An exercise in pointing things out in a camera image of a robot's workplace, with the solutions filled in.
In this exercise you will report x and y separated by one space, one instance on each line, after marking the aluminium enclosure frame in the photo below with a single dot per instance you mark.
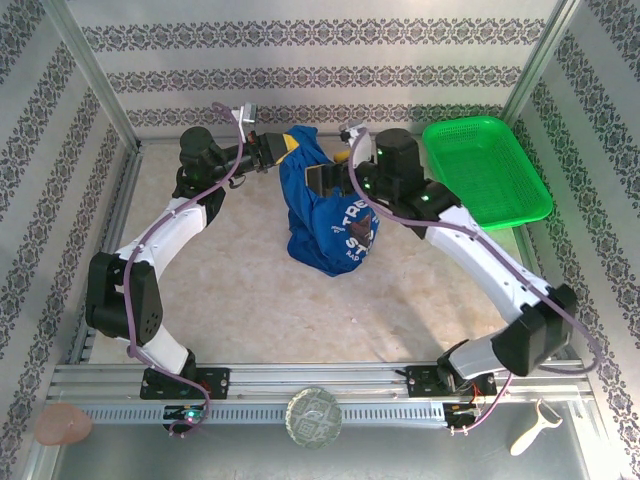
320 380

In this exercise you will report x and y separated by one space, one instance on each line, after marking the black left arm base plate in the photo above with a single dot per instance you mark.
215 380

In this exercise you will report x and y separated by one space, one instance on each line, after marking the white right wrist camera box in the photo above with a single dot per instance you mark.
352 132

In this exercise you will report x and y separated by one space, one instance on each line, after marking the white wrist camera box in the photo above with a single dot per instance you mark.
352 132
248 114

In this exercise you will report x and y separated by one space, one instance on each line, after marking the green plastic basket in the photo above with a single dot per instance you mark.
480 165

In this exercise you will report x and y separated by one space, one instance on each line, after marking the pink translucent cup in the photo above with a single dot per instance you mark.
62 425

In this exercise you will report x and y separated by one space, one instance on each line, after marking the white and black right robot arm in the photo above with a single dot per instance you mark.
480 255

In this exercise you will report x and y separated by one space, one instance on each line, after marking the blue t-shirt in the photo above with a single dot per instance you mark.
325 235

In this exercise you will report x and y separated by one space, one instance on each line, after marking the white peeler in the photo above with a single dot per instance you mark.
530 435

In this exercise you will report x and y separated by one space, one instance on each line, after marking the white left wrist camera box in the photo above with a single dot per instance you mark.
248 114

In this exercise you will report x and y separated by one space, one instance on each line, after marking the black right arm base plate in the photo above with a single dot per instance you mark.
420 381

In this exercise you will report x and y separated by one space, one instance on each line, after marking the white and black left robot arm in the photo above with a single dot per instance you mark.
165 235

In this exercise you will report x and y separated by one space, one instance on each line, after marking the round patterned glass disc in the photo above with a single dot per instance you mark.
314 417

